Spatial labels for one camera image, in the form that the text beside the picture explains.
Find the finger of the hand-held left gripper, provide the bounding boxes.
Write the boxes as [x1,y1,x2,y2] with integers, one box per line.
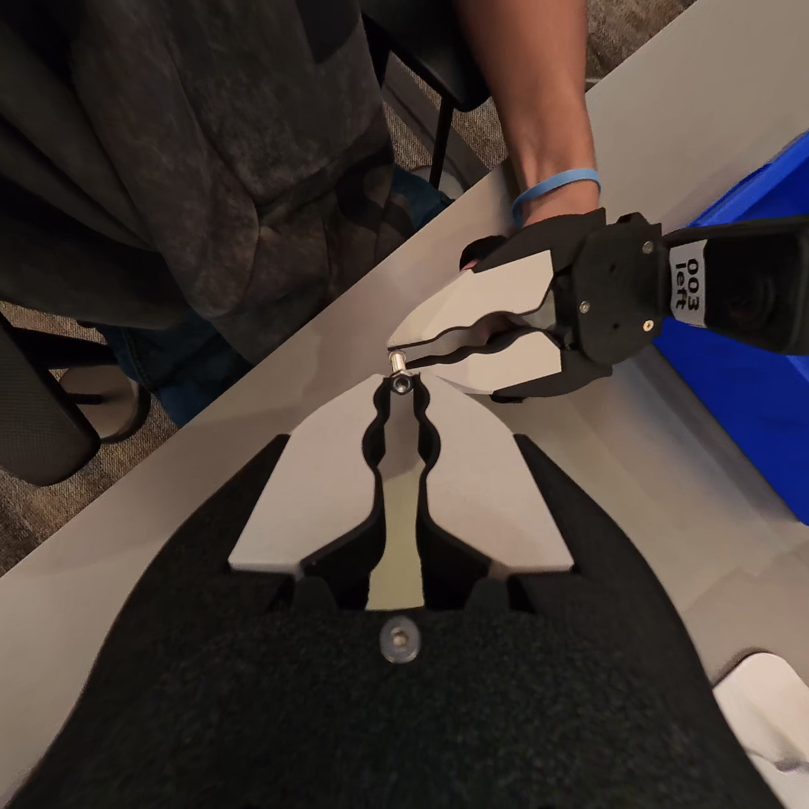
[387,248,558,350]
[406,327,563,395]

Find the white document stand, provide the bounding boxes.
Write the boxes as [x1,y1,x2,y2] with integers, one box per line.
[713,651,809,809]

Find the blue plastic bin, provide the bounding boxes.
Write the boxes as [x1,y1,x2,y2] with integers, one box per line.
[651,131,809,527]

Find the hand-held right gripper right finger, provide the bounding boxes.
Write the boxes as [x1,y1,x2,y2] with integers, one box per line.
[413,373,576,609]

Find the person's left hand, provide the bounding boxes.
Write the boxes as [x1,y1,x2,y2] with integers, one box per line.
[511,183,603,233]

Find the person's left forearm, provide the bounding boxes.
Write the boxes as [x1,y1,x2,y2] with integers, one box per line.
[458,0,599,193]

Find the blue wristband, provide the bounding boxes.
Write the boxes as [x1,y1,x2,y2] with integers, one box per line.
[511,167,603,228]

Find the person's blue jeans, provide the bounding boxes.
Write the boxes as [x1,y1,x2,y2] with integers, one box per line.
[101,319,255,426]

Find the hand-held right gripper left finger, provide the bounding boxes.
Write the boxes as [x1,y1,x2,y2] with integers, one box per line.
[228,373,388,609]

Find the grey desk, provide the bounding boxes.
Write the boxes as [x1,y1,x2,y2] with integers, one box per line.
[0,0,809,809]

